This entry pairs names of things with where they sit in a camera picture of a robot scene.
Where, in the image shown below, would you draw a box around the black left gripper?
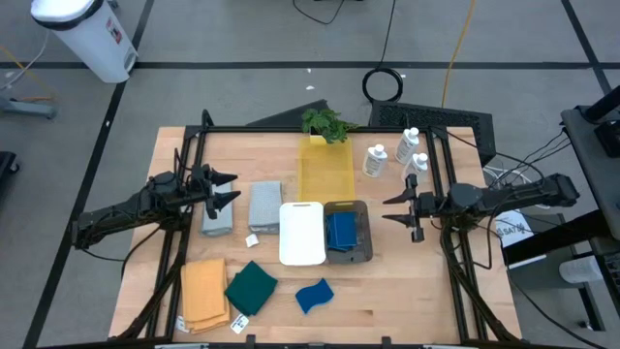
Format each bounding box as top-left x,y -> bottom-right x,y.
186,164 -> 242,220

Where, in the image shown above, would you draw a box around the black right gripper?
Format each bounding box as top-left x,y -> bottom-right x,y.
382,173 -> 454,243

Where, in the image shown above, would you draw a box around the grey waffle cloth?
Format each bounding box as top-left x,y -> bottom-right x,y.
247,180 -> 284,235
201,181 -> 235,238

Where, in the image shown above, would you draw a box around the white plastic bottle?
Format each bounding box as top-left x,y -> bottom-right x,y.
394,126 -> 420,166
361,143 -> 388,179
401,152 -> 430,188

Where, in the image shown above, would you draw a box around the blue kitchen sponge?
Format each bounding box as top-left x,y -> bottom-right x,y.
326,215 -> 351,252
330,211 -> 358,247

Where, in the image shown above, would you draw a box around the dark green cloth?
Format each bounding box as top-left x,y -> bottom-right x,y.
224,260 -> 279,317

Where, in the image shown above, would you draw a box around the orange cloth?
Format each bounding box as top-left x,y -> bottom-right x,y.
180,257 -> 232,334

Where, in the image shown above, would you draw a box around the blue cloth pieces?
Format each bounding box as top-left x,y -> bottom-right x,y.
294,277 -> 335,315

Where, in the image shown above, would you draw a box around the grey translucent plastic bin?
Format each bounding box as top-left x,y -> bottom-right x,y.
323,200 -> 374,266

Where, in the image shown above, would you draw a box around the yellow translucent plastic bin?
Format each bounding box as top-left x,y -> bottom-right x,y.
297,136 -> 356,205

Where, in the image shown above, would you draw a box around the white plastic bin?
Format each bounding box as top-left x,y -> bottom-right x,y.
278,201 -> 326,267

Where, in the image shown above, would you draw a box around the black perforated panel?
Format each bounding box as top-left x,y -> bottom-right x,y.
368,100 -> 497,166

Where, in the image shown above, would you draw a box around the black flat panel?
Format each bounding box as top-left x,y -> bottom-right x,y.
246,99 -> 330,128

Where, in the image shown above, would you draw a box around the white printed paper sheet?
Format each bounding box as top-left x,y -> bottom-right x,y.
488,207 -> 534,248

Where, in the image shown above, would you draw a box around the green plant in white pot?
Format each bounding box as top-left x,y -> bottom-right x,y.
300,108 -> 359,146

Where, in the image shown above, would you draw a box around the black stand beam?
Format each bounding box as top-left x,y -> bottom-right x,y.
503,210 -> 620,266

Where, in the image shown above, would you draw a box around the grey side table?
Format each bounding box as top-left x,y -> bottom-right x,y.
560,86 -> 620,243

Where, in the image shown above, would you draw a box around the white trash can black rim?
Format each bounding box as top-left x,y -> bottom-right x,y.
30,0 -> 140,84

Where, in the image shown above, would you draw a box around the grey stand base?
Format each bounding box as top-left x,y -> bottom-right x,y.
0,96 -> 57,120

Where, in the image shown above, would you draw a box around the black device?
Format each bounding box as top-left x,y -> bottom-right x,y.
594,119 -> 620,159

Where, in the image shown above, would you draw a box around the black aluminium rig frame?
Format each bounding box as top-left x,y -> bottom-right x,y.
108,109 -> 524,349

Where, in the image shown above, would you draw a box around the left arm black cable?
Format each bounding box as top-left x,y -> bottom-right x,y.
79,225 -> 164,280

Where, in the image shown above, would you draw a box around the black coiled hanging cable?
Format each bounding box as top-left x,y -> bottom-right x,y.
361,0 -> 405,104

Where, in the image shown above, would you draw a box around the yellow hanging cable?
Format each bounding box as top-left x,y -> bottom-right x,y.
440,0 -> 479,109

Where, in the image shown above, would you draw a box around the thin black cable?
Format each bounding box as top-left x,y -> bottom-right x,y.
293,0 -> 346,25

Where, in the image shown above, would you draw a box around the white floor cable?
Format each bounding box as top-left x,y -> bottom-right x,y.
0,31 -> 49,93

